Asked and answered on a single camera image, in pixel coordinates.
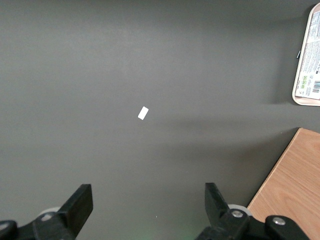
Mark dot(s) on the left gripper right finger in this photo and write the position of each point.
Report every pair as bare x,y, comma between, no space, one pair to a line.
217,207

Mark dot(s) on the beige plastic tray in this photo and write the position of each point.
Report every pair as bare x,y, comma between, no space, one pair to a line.
294,95

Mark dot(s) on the white tape marker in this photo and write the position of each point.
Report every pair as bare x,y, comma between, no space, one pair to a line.
143,113

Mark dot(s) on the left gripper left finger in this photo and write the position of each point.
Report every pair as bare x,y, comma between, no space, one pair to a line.
75,212

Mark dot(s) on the wooden drawer cabinet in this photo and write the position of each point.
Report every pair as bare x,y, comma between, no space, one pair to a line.
295,190

